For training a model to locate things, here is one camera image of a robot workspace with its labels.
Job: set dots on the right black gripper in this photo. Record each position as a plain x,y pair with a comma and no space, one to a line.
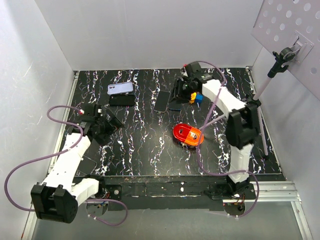
178,93

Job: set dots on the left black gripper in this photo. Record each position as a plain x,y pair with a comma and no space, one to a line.
112,125

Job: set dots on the smartphone with black screen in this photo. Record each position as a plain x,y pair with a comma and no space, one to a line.
162,101

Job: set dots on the lilac phone case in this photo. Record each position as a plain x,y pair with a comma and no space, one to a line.
120,88

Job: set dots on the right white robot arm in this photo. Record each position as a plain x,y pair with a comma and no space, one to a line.
238,177

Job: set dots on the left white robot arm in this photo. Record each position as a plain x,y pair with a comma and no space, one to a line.
57,198

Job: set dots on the yellow round toy block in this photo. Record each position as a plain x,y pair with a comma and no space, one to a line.
193,98

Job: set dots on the blue cube toy block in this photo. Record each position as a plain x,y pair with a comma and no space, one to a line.
199,98

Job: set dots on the red orange oval tray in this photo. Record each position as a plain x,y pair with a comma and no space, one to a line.
188,135

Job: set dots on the perforated lilac panel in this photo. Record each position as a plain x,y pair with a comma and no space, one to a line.
293,24

